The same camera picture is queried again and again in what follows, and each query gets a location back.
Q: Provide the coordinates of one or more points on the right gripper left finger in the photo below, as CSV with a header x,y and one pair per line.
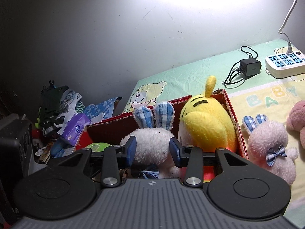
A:
x,y
115,158

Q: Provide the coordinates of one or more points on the yellow tiger plush toy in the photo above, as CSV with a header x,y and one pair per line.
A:
x,y
205,123

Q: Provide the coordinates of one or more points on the blue checkered cloth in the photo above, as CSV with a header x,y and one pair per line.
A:
x,y
106,108

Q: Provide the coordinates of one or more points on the black power adapter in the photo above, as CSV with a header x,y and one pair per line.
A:
x,y
250,67

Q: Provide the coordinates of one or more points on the purple tissue pack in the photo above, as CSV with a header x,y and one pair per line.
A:
x,y
73,128

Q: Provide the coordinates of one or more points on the white blue power strip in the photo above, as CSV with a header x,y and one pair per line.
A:
x,y
285,64

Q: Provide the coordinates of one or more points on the pink teddy bear plush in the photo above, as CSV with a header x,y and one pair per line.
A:
x,y
296,120

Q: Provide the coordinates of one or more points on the green ball plush toy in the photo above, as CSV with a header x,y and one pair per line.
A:
x,y
98,147

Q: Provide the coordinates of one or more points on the pile of socks and clothes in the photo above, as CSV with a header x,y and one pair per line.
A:
x,y
59,105

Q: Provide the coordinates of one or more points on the black speaker device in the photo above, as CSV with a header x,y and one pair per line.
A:
x,y
16,145

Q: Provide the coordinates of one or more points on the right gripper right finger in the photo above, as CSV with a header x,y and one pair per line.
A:
x,y
191,158

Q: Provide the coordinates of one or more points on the red cardboard box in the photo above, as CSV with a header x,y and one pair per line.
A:
x,y
114,129

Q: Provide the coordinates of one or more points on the white rabbit plush checkered ears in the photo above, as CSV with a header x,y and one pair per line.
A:
x,y
152,141

